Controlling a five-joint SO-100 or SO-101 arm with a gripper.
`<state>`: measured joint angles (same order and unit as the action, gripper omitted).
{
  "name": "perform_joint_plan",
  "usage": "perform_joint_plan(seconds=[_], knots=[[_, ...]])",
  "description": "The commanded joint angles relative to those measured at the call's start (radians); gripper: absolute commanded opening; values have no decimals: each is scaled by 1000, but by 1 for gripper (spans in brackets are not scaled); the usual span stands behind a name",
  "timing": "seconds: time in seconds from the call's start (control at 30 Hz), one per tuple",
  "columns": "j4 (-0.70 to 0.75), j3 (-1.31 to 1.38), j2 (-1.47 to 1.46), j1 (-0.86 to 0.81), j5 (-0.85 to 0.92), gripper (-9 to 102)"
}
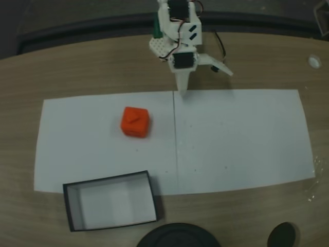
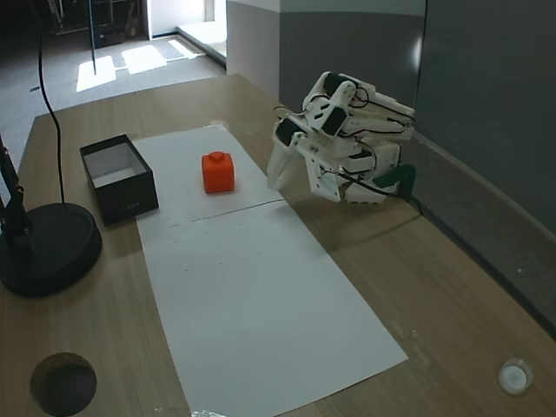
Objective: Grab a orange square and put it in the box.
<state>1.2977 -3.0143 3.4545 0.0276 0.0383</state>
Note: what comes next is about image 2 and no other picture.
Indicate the orange cube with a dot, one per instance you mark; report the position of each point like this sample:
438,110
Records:
218,174

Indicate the dark brown open box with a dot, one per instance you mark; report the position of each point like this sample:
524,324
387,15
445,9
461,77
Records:
126,200

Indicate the green table clamp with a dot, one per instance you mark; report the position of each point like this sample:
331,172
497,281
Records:
397,176

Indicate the white paper sheet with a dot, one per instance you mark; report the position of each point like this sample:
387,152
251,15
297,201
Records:
191,204
260,304

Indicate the thin dark vertical pole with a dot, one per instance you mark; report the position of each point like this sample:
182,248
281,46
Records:
92,39

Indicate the black round stand base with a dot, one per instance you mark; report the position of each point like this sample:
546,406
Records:
52,252

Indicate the black stand pole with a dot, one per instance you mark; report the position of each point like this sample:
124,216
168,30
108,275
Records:
15,204

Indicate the small white round cap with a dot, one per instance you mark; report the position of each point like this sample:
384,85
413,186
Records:
514,376

